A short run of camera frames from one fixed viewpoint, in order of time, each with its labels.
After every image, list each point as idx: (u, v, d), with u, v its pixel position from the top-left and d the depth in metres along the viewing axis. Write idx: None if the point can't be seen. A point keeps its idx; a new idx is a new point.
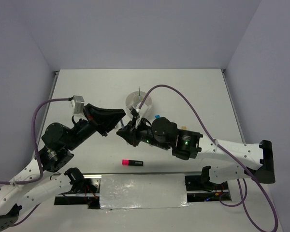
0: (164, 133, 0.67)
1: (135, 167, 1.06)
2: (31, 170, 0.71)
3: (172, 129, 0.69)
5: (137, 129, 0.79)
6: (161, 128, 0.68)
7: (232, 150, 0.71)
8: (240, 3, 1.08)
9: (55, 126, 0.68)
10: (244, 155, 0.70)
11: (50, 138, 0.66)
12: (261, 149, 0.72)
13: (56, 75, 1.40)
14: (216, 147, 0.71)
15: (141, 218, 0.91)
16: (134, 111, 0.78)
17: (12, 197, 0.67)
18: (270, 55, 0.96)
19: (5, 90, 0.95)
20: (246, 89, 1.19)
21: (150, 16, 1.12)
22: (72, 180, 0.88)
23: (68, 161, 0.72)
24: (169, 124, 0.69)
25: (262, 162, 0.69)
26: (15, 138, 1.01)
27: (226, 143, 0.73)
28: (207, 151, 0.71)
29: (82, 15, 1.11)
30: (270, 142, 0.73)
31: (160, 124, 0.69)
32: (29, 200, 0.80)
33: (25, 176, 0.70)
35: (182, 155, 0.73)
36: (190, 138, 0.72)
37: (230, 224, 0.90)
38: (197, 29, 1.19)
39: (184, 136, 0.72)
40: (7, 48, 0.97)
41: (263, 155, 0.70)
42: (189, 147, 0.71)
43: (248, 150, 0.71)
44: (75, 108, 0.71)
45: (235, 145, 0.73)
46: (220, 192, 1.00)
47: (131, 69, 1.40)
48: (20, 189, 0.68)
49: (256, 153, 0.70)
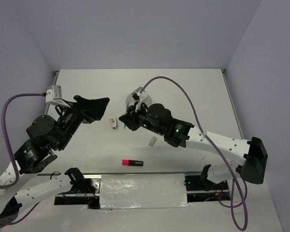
0: (156, 116, 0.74)
1: (135, 167, 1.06)
2: (10, 173, 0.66)
3: (166, 114, 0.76)
5: (138, 113, 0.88)
6: (155, 112, 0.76)
7: (219, 142, 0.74)
8: (239, 3, 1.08)
9: (44, 119, 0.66)
10: (229, 148, 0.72)
11: (37, 132, 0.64)
12: (249, 145, 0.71)
13: (56, 74, 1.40)
14: (203, 137, 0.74)
15: (141, 218, 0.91)
16: (136, 95, 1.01)
17: None
18: (270, 55, 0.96)
19: (5, 91, 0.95)
20: (246, 89, 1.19)
21: (150, 16, 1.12)
22: (72, 180, 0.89)
23: (50, 161, 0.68)
24: (164, 109, 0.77)
25: (245, 157, 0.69)
26: (14, 137, 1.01)
27: (215, 136, 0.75)
28: (194, 140, 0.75)
29: (82, 16, 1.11)
30: (261, 140, 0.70)
31: (155, 110, 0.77)
32: (29, 199, 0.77)
33: (5, 179, 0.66)
35: (171, 141, 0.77)
36: (182, 127, 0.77)
37: (230, 224, 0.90)
38: (196, 30, 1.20)
39: (177, 124, 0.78)
40: (7, 49, 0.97)
41: (248, 151, 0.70)
42: (179, 135, 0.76)
43: (235, 144, 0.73)
44: (54, 92, 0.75)
45: (223, 138, 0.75)
46: (219, 192, 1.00)
47: (131, 69, 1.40)
48: (2, 193, 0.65)
49: (242, 147, 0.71)
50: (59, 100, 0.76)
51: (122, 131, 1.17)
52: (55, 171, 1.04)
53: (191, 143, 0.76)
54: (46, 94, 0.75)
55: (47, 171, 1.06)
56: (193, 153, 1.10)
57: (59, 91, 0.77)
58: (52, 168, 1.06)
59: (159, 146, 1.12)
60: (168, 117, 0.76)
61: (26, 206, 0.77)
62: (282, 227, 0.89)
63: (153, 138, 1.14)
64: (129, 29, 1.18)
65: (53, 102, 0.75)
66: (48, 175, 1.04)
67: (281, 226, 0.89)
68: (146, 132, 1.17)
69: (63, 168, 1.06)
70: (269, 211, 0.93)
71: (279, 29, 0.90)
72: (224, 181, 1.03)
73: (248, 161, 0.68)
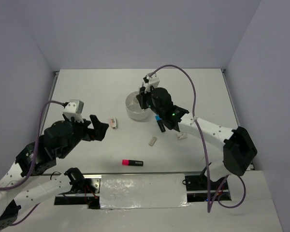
0: (157, 97, 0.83)
1: (135, 167, 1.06)
2: (12, 175, 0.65)
3: (166, 97, 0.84)
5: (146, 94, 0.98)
6: (157, 94, 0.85)
7: (205, 127, 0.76)
8: (240, 3, 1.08)
9: (64, 124, 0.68)
10: (212, 132, 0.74)
11: (56, 133, 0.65)
12: (232, 132, 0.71)
13: (56, 74, 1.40)
14: (193, 121, 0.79)
15: (141, 218, 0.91)
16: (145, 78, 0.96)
17: None
18: (270, 55, 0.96)
19: (5, 91, 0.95)
20: (246, 89, 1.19)
21: (150, 16, 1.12)
22: (72, 180, 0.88)
23: (50, 166, 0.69)
24: (166, 94, 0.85)
25: (225, 141, 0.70)
26: (14, 138, 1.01)
27: (204, 122, 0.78)
28: (184, 123, 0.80)
29: (83, 16, 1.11)
30: (246, 130, 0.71)
31: (158, 92, 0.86)
32: (28, 201, 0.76)
33: (7, 181, 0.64)
35: (167, 124, 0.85)
36: (178, 111, 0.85)
37: (230, 224, 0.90)
38: (196, 30, 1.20)
39: (176, 110, 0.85)
40: (7, 49, 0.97)
41: (230, 137, 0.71)
42: (174, 118, 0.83)
43: (219, 130, 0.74)
44: (78, 107, 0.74)
45: (210, 124, 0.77)
46: (220, 192, 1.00)
47: (131, 69, 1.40)
48: (4, 195, 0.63)
49: (225, 133, 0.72)
50: (74, 117, 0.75)
51: (122, 131, 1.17)
52: (55, 171, 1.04)
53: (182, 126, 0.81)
54: (68, 103, 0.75)
55: (47, 171, 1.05)
56: (193, 153, 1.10)
57: (81, 106, 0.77)
58: (52, 168, 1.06)
59: (159, 146, 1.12)
60: (168, 101, 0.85)
61: (25, 209, 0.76)
62: (282, 227, 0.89)
63: (153, 138, 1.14)
64: (129, 30, 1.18)
65: (77, 116, 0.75)
66: (48, 175, 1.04)
67: (281, 226, 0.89)
68: (147, 132, 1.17)
69: (63, 168, 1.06)
70: (269, 211, 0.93)
71: (279, 29, 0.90)
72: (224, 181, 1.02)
73: (226, 144, 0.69)
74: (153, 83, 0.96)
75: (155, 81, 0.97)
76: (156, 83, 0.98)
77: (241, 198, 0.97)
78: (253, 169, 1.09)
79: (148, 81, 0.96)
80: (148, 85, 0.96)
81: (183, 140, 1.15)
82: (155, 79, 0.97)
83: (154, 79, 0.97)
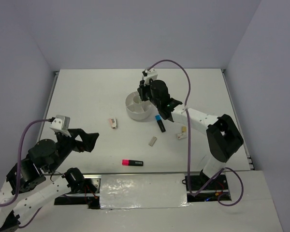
0: (154, 88, 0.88)
1: (135, 167, 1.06)
2: (5, 193, 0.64)
3: (164, 89, 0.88)
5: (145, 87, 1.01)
6: (154, 85, 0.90)
7: (194, 115, 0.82)
8: (240, 4, 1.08)
9: (47, 142, 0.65)
10: (199, 119, 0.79)
11: (39, 152, 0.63)
12: (217, 119, 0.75)
13: (56, 74, 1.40)
14: (183, 110, 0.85)
15: (141, 218, 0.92)
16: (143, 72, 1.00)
17: None
18: (270, 55, 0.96)
19: (5, 92, 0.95)
20: (246, 89, 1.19)
21: (150, 17, 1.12)
22: (73, 180, 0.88)
23: (40, 182, 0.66)
24: (163, 85, 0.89)
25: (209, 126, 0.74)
26: (15, 138, 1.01)
27: (194, 111, 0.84)
28: (176, 112, 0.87)
29: (82, 17, 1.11)
30: (230, 117, 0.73)
31: (156, 83, 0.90)
32: (27, 209, 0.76)
33: None
35: (162, 114, 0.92)
36: (173, 103, 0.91)
37: (230, 224, 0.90)
38: (196, 30, 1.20)
39: (171, 102, 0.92)
40: (7, 50, 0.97)
41: (215, 123, 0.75)
42: (168, 109, 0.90)
43: (206, 118, 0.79)
44: (63, 124, 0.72)
45: (197, 112, 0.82)
46: (219, 192, 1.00)
47: (131, 69, 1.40)
48: None
49: (210, 120, 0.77)
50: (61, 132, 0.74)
51: (122, 131, 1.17)
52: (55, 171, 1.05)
53: (175, 116, 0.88)
54: (54, 119, 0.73)
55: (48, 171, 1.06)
56: (193, 153, 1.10)
57: (67, 121, 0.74)
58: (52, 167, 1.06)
59: (159, 146, 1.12)
60: (165, 93, 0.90)
61: (26, 216, 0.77)
62: (282, 227, 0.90)
63: (153, 138, 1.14)
64: (129, 30, 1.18)
65: (63, 131, 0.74)
66: (48, 175, 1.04)
67: (281, 226, 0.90)
68: (146, 132, 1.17)
69: (64, 168, 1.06)
70: (269, 211, 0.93)
71: (279, 30, 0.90)
72: (224, 181, 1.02)
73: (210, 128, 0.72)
74: (152, 76, 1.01)
75: (153, 74, 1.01)
76: (154, 77, 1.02)
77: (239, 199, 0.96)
78: (253, 169, 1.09)
79: (146, 74, 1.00)
80: (146, 78, 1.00)
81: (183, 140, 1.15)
82: (153, 72, 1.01)
83: (152, 72, 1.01)
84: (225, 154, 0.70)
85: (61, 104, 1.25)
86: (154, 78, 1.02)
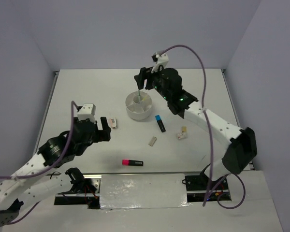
0: (167, 78, 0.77)
1: (135, 167, 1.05)
2: (33, 165, 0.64)
3: (177, 79, 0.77)
5: (152, 74, 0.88)
6: (166, 75, 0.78)
7: (214, 122, 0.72)
8: (240, 4, 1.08)
9: (88, 121, 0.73)
10: (220, 128, 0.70)
11: (82, 129, 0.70)
12: (240, 132, 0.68)
13: (56, 75, 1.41)
14: (201, 112, 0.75)
15: (141, 218, 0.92)
16: (154, 56, 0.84)
17: (13, 192, 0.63)
18: (270, 55, 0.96)
19: (5, 92, 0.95)
20: (246, 88, 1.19)
21: (149, 16, 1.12)
22: (73, 180, 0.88)
23: (70, 158, 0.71)
24: (177, 76, 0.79)
25: (232, 140, 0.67)
26: (15, 138, 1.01)
27: (212, 115, 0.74)
28: (191, 112, 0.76)
29: (83, 17, 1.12)
30: (253, 131, 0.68)
31: (168, 73, 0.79)
32: (31, 197, 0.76)
33: (26, 170, 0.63)
35: (173, 108, 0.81)
36: (187, 97, 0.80)
37: (230, 224, 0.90)
38: (196, 31, 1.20)
39: (184, 95, 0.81)
40: (7, 50, 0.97)
41: (237, 136, 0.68)
42: (182, 103, 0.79)
43: (227, 127, 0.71)
44: (92, 110, 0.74)
45: (218, 118, 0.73)
46: (219, 192, 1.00)
47: (131, 69, 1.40)
48: (21, 185, 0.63)
49: (233, 132, 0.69)
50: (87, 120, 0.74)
51: (122, 131, 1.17)
52: (55, 171, 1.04)
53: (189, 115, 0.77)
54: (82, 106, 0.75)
55: None
56: (193, 153, 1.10)
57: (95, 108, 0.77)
58: None
59: (159, 146, 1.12)
60: (179, 84, 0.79)
61: (28, 204, 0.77)
62: (282, 227, 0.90)
63: (153, 138, 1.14)
64: (128, 30, 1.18)
65: (91, 118, 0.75)
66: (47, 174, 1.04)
67: (281, 226, 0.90)
68: (146, 132, 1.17)
69: (64, 168, 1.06)
70: (269, 211, 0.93)
71: (280, 29, 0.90)
72: (224, 181, 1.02)
73: (233, 144, 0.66)
74: (162, 63, 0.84)
75: (165, 61, 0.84)
76: (165, 63, 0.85)
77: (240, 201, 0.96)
78: (253, 169, 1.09)
79: (156, 59, 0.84)
80: (155, 65, 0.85)
81: (183, 140, 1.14)
82: (166, 58, 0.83)
83: (164, 58, 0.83)
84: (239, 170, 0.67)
85: (61, 104, 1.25)
86: (164, 65, 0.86)
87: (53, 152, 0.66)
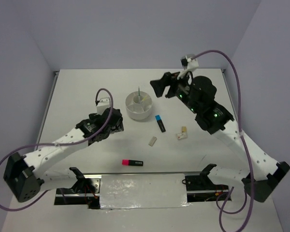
0: (199, 89, 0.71)
1: (135, 167, 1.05)
2: (72, 137, 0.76)
3: (210, 90, 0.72)
5: (178, 81, 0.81)
6: (199, 84, 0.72)
7: (252, 151, 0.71)
8: (240, 4, 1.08)
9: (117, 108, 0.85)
10: (257, 160, 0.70)
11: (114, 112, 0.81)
12: (277, 167, 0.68)
13: (56, 75, 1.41)
14: (238, 136, 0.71)
15: (141, 218, 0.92)
16: (184, 60, 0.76)
17: (53, 157, 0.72)
18: (270, 55, 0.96)
19: (5, 92, 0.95)
20: (246, 88, 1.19)
21: (149, 17, 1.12)
22: (79, 175, 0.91)
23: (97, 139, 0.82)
24: (210, 87, 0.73)
25: (268, 177, 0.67)
26: (15, 138, 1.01)
27: (250, 142, 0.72)
28: (227, 134, 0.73)
29: (82, 17, 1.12)
30: (289, 167, 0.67)
31: (201, 82, 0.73)
32: (48, 179, 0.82)
33: (66, 140, 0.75)
35: (203, 123, 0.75)
36: (221, 113, 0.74)
37: (230, 224, 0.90)
38: (196, 31, 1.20)
39: (215, 108, 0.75)
40: (7, 50, 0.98)
41: (274, 173, 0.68)
42: (215, 120, 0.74)
43: (264, 160, 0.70)
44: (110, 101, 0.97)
45: (256, 148, 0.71)
46: (220, 192, 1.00)
47: (131, 69, 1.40)
48: (61, 152, 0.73)
49: (270, 166, 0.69)
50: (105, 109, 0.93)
51: (122, 131, 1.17)
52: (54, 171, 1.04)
53: (224, 135, 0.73)
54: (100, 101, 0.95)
55: None
56: (193, 153, 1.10)
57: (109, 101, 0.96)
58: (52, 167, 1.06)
59: (159, 146, 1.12)
60: (212, 97, 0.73)
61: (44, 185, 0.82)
62: (282, 227, 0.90)
63: (153, 138, 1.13)
64: (128, 30, 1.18)
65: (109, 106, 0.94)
66: None
67: (281, 226, 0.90)
68: (146, 132, 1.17)
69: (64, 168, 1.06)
70: (270, 211, 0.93)
71: (280, 29, 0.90)
72: None
73: (270, 181, 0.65)
74: (191, 69, 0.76)
75: (195, 66, 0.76)
76: (194, 69, 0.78)
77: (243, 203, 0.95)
78: None
79: (186, 64, 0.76)
80: (183, 70, 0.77)
81: (183, 140, 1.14)
82: (195, 64, 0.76)
83: (194, 64, 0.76)
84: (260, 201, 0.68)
85: (61, 104, 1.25)
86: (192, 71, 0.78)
87: (91, 128, 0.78)
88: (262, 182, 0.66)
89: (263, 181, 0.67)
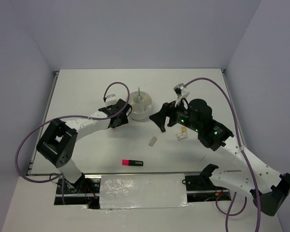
0: (195, 110, 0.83)
1: (135, 167, 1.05)
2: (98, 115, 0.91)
3: (206, 110, 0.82)
5: (176, 109, 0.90)
6: (195, 107, 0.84)
7: (252, 163, 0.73)
8: (240, 4, 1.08)
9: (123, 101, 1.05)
10: (259, 173, 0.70)
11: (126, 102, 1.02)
12: (280, 179, 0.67)
13: (56, 75, 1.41)
14: (238, 151, 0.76)
15: (141, 218, 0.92)
16: (178, 89, 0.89)
17: (87, 126, 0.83)
18: (270, 55, 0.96)
19: (5, 91, 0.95)
20: (246, 88, 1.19)
21: (149, 17, 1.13)
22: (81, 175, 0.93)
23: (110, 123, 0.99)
24: (206, 108, 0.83)
25: (272, 188, 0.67)
26: (15, 138, 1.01)
27: (251, 155, 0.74)
28: (228, 150, 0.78)
29: (82, 17, 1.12)
30: None
31: (197, 105, 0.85)
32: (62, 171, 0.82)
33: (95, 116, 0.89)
35: (205, 141, 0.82)
36: (221, 130, 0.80)
37: (231, 224, 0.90)
38: (196, 32, 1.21)
39: (215, 126, 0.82)
40: (7, 50, 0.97)
41: (278, 184, 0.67)
42: (215, 137, 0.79)
43: (266, 172, 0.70)
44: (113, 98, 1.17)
45: (257, 161, 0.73)
46: (220, 192, 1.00)
47: (131, 69, 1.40)
48: (93, 123, 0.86)
49: (273, 178, 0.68)
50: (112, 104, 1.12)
51: (122, 131, 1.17)
52: (54, 171, 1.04)
53: (224, 151, 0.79)
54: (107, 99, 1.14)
55: (47, 171, 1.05)
56: (193, 153, 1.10)
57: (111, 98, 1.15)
58: (52, 168, 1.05)
59: (159, 146, 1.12)
60: (209, 117, 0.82)
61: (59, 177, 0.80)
62: (282, 227, 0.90)
63: (153, 138, 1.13)
64: (129, 30, 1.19)
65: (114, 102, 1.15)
66: (47, 174, 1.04)
67: (282, 226, 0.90)
68: (146, 132, 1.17)
69: None
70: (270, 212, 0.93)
71: (280, 29, 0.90)
72: None
73: (273, 193, 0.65)
74: (184, 95, 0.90)
75: (186, 93, 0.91)
76: (186, 96, 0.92)
77: (243, 203, 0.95)
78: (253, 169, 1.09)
79: (180, 92, 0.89)
80: (179, 97, 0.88)
81: (184, 140, 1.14)
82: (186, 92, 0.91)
83: (185, 92, 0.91)
84: (272, 213, 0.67)
85: (61, 104, 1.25)
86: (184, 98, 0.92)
87: (110, 111, 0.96)
88: (266, 195, 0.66)
89: (267, 193, 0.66)
